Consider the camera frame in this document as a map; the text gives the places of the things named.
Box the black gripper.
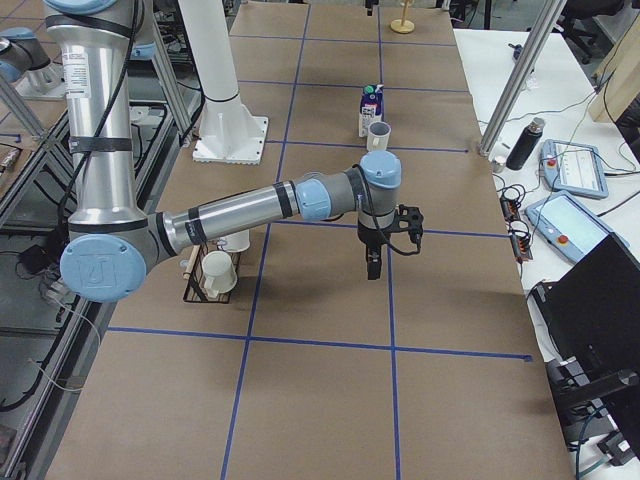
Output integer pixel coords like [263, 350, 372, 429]
[357, 223, 391, 280]

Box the blue white milk carton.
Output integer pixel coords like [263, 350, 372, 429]
[358, 84, 384, 138]

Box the white ribbed mug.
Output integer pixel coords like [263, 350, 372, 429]
[367, 121, 391, 152]

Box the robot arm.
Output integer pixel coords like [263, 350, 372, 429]
[1, 1, 149, 108]

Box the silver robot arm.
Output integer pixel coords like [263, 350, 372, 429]
[44, 1, 403, 303]

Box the white ribbed cup upside down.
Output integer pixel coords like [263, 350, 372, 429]
[218, 230, 251, 253]

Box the wooden paper towel stand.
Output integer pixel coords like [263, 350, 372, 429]
[389, 0, 415, 34]

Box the black power strip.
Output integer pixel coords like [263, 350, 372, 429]
[500, 196, 533, 264]

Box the white mug on rack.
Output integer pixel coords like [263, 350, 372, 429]
[201, 251, 237, 299]

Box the near teach pendant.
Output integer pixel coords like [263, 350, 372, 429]
[525, 191, 614, 264]

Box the teach pendant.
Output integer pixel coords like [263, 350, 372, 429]
[540, 139, 609, 199]
[525, 191, 614, 264]

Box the black water bottle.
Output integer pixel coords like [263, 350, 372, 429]
[506, 117, 546, 171]

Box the far teach pendant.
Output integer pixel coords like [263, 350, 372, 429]
[540, 139, 609, 199]

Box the black monitor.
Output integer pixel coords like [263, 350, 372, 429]
[532, 234, 639, 454]

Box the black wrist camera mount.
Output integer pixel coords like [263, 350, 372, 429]
[394, 204, 424, 252]

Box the aluminium frame post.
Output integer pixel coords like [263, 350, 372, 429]
[478, 0, 567, 157]

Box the black wire mug rack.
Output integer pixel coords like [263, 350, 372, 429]
[180, 239, 245, 306]

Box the white camera pole base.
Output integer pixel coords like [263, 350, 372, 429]
[179, 0, 269, 165]

